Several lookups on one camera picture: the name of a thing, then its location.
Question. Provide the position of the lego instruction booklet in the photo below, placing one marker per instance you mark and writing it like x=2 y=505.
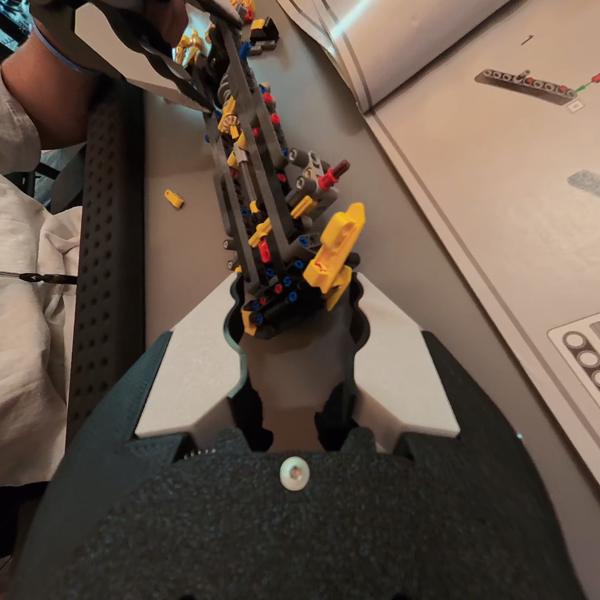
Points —
x=492 y=187

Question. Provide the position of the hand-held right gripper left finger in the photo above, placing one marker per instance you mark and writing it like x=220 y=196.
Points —
x=187 y=375

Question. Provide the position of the blue wristband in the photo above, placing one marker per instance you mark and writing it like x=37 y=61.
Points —
x=61 y=58

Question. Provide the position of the lego car chassis model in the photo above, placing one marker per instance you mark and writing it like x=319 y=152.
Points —
x=253 y=187

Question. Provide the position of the pile of loose lego pieces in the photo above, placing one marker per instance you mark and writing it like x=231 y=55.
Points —
x=192 y=44

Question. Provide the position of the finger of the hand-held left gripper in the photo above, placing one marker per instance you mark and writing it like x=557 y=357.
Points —
x=122 y=56
x=220 y=11

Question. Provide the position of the yellow lego connector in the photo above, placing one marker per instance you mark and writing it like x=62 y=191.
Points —
x=174 y=199

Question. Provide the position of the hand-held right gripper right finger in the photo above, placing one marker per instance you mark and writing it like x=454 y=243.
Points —
x=403 y=375

